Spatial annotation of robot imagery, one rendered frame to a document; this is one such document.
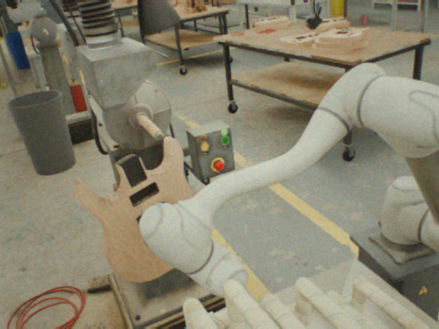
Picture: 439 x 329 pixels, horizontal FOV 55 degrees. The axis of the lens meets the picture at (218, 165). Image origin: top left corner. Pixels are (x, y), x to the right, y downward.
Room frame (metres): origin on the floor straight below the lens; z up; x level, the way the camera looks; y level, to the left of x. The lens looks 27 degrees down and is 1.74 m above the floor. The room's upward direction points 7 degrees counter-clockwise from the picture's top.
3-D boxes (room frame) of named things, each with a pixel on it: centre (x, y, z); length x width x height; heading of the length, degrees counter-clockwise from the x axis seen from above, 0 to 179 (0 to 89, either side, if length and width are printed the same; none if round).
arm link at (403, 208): (1.22, -0.65, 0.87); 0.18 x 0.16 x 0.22; 29
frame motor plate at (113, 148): (1.68, 0.35, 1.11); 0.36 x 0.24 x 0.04; 22
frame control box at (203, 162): (1.63, 0.07, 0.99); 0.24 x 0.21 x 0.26; 22
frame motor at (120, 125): (1.62, 0.32, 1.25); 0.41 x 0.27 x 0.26; 22
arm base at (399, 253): (1.24, -0.64, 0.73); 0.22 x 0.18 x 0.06; 15
